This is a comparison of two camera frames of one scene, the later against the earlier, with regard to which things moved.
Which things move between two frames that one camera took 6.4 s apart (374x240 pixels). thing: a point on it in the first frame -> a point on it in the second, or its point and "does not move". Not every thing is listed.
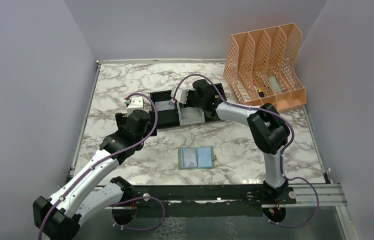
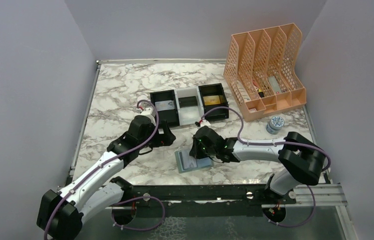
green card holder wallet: x=196 y=157 does not move
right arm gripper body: x=193 y=102 -> x=200 y=151
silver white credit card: x=189 y=158 does not move
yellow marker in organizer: x=261 y=93 does not move
